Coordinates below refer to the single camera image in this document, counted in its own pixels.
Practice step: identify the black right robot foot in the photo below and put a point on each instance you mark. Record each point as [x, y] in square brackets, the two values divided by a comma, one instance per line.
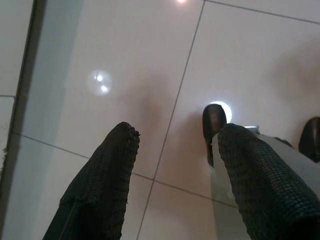
[311, 137]

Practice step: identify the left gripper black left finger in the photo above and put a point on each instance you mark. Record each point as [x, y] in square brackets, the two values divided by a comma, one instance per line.
[105, 175]

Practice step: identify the black left robot foot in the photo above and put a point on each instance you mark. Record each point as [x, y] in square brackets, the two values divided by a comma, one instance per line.
[212, 122]

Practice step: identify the black robot foot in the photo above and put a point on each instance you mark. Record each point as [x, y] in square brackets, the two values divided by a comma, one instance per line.
[311, 137]
[212, 122]

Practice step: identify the grey left robot leg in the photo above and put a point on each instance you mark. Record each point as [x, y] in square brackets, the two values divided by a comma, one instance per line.
[295, 155]

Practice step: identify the dark door rail strip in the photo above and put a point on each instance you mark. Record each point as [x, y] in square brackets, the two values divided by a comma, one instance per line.
[27, 70]

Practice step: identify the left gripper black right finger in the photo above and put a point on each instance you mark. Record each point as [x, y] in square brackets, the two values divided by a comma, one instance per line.
[262, 187]

